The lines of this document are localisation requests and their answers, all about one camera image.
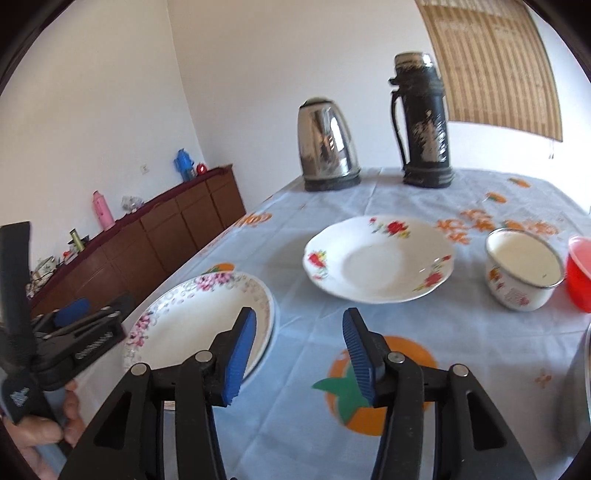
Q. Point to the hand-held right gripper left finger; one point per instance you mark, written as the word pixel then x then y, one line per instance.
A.
pixel 240 355

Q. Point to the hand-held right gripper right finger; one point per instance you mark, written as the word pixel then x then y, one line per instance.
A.
pixel 358 350

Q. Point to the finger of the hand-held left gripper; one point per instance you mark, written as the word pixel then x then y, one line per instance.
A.
pixel 99 339
pixel 74 311

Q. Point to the pink floral plate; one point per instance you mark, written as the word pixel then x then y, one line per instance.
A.
pixel 184 318

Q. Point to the stack of white floral plates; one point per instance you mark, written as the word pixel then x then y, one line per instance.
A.
pixel 378 263

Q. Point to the white enamel bowl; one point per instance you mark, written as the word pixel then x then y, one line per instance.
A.
pixel 512 290

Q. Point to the red plastic bowl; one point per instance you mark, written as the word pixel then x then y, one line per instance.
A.
pixel 581 277

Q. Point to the person's left hand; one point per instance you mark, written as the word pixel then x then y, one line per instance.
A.
pixel 41 431

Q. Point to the white patterned container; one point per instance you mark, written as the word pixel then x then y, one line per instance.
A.
pixel 45 270

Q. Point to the blue persimmon print tablecloth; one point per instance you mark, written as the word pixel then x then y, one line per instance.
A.
pixel 300 332

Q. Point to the pink thermos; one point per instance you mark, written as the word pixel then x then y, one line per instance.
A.
pixel 104 212

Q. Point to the brown wooden sideboard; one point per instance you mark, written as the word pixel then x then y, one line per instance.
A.
pixel 161 230

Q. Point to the clear crumpled bag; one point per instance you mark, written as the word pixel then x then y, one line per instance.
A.
pixel 132 204

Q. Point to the blue thermos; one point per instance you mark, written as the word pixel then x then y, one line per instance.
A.
pixel 184 164

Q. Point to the small red object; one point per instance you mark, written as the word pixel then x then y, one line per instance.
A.
pixel 201 170

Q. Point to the stainless steel electric kettle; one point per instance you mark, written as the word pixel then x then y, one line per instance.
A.
pixel 323 143

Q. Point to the black thermos flask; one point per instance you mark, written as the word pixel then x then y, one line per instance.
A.
pixel 425 129

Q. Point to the bamboo window blind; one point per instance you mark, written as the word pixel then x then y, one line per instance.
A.
pixel 489 69

